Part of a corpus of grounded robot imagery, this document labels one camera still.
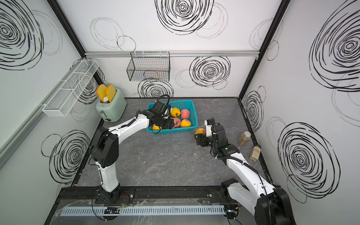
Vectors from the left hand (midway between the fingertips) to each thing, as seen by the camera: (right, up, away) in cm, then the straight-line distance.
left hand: (170, 123), depth 92 cm
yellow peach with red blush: (+20, -5, +1) cm, 20 cm away
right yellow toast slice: (-42, +22, +5) cm, 48 cm away
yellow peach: (+3, +7, +10) cm, 13 cm away
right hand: (+19, -6, -10) cm, 22 cm away
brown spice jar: (+47, -9, -5) cm, 48 cm away
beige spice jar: (+53, -17, -6) cm, 56 cm away
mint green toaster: (-42, +8, +5) cm, 43 cm away
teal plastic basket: (+12, +13, +15) cm, 24 cm away
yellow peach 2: (+10, 0, +4) cm, 11 cm away
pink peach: (+10, +7, +10) cm, 16 cm away
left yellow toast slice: (-47, +22, +3) cm, 52 cm away
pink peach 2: (+4, +1, +1) cm, 5 cm away
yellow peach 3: (-8, -2, -8) cm, 12 cm away
